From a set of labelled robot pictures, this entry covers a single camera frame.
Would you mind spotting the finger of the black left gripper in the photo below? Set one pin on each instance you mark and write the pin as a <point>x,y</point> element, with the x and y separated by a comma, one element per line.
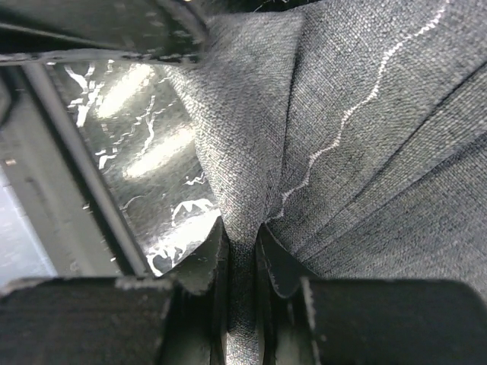
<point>166,32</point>

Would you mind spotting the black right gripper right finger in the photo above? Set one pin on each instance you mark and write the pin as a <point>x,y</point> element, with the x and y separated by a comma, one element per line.
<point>305,319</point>

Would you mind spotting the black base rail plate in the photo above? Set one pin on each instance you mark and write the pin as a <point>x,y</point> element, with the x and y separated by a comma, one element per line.
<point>57,215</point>

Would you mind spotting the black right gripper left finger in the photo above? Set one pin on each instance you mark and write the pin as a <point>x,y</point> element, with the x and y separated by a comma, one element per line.
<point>178,318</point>

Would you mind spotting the grey cloth napkin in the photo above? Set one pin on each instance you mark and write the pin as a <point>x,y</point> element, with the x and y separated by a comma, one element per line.
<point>356,130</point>

